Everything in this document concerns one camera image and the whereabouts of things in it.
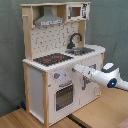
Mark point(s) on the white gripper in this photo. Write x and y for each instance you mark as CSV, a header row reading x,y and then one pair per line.
x,y
84,70

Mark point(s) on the white oven door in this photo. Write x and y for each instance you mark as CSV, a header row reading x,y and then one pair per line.
x,y
63,100

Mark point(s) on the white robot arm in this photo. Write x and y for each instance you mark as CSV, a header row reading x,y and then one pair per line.
x,y
108,76

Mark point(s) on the wooden toy kitchen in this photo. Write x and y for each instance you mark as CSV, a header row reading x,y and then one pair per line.
x,y
46,40

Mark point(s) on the white cabinet door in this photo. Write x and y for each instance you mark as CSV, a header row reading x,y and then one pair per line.
x,y
90,90

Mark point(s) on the grey toy sink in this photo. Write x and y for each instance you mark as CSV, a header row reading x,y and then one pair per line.
x,y
79,51

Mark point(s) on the black toy faucet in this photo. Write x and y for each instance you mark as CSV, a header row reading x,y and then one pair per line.
x,y
73,40

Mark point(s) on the black toy stovetop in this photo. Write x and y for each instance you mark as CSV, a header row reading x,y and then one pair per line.
x,y
52,59

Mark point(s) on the toy microwave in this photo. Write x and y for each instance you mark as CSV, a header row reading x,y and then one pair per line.
x,y
78,11

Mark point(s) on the grey range hood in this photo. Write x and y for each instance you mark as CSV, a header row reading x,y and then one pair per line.
x,y
48,18

